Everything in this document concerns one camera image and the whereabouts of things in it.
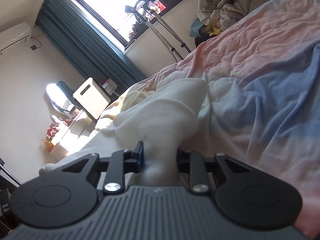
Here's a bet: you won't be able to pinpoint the yellow cloth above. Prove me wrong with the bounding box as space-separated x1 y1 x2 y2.
205 22 223 37

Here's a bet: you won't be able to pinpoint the garment steamer stand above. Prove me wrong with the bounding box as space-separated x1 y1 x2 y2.
124 0 192 63

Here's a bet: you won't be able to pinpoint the black wall outlet with cable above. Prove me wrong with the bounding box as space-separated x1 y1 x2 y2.
29 37 43 51

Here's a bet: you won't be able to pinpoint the pastel bed sheet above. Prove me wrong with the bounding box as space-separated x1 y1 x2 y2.
94 0 320 240

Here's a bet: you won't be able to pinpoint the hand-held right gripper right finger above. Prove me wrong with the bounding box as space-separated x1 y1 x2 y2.
176 149 253 196

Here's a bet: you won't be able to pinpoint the white vanity table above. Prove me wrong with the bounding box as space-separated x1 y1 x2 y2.
49 115 98 161

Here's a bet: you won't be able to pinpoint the group of cosmetic bottles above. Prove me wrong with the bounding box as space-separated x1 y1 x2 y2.
61 107 81 126

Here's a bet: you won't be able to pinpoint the grey quilted blanket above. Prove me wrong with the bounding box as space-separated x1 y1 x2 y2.
197 0 281 28

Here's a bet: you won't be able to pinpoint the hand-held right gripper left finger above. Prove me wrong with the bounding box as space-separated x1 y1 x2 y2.
60 141 145 196

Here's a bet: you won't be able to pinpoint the blue curtain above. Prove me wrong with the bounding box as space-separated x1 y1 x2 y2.
35 0 148 96

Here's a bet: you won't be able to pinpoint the dark framed window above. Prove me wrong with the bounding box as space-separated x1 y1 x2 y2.
65 0 198 52

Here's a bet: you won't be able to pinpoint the small white side table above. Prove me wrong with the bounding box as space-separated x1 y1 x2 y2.
100 78 118 97

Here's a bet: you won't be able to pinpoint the white backed black chair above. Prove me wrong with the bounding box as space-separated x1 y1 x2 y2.
72 77 112 122

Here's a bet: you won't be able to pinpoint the white pants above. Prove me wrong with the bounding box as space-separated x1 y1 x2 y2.
39 78 208 186

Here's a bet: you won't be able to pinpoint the white air conditioner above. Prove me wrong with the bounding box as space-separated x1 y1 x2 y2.
0 21 33 56

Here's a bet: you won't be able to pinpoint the dark items on windowsill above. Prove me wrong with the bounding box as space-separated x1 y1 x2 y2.
129 20 147 43

